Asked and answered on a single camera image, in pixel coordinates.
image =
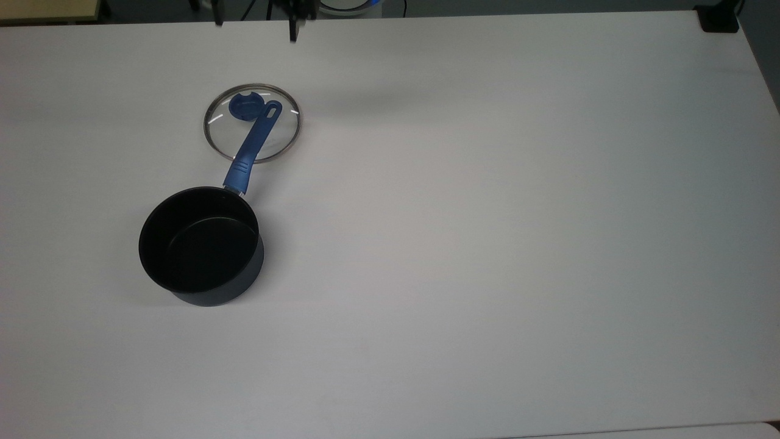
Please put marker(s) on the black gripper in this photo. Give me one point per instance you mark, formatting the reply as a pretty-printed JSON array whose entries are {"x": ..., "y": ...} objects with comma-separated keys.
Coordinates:
[{"x": 292, "y": 6}]

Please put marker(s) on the glass lid with blue knob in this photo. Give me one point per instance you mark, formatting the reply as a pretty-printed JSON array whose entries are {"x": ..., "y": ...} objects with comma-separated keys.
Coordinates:
[{"x": 222, "y": 131}]

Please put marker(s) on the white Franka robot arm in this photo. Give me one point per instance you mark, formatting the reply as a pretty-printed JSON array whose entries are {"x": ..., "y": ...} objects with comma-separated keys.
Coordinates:
[{"x": 350, "y": 6}]

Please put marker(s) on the black stand leg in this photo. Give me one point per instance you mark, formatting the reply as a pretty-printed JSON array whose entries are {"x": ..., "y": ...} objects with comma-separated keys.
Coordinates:
[{"x": 218, "y": 15}]

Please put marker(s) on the beige wooden desk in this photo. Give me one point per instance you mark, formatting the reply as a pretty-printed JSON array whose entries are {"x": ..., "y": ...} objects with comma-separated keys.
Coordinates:
[{"x": 49, "y": 9}]

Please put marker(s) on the black clamp camera stand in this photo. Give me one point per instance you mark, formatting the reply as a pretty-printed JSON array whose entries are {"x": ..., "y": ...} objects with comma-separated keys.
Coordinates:
[{"x": 718, "y": 18}]

